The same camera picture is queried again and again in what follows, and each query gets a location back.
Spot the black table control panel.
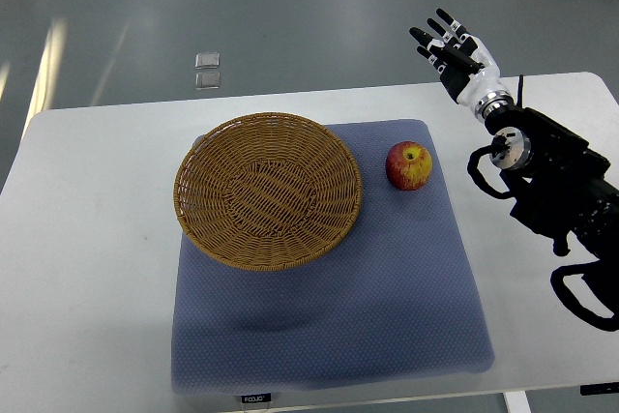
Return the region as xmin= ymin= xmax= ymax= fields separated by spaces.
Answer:
xmin=579 ymin=382 xmax=619 ymax=396

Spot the upper floor outlet plate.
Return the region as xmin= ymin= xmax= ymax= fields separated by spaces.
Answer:
xmin=194 ymin=51 xmax=221 ymax=70

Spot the black table label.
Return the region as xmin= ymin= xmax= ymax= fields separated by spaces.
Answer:
xmin=239 ymin=393 xmax=273 ymax=405

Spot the white table leg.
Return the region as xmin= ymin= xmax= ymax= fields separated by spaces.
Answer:
xmin=503 ymin=391 xmax=532 ymax=413

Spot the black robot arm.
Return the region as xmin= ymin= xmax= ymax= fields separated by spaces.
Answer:
xmin=467 ymin=91 xmax=618 ymax=332

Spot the floor outlet plate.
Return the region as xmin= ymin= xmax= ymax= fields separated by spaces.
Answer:
xmin=194 ymin=51 xmax=221 ymax=70
xmin=194 ymin=71 xmax=221 ymax=90

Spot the brown wicker basket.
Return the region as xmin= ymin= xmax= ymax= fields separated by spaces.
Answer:
xmin=173 ymin=112 xmax=363 ymax=272

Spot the lower floor outlet plate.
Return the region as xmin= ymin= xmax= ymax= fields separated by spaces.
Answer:
xmin=194 ymin=71 xmax=221 ymax=90

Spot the red yellow apple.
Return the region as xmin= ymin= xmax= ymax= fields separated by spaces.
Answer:
xmin=385 ymin=141 xmax=433 ymax=192

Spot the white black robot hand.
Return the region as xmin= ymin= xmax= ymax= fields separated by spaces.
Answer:
xmin=409 ymin=9 xmax=516 ymax=122

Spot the blue fabric mat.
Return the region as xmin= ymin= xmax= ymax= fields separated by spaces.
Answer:
xmin=171 ymin=119 xmax=494 ymax=395

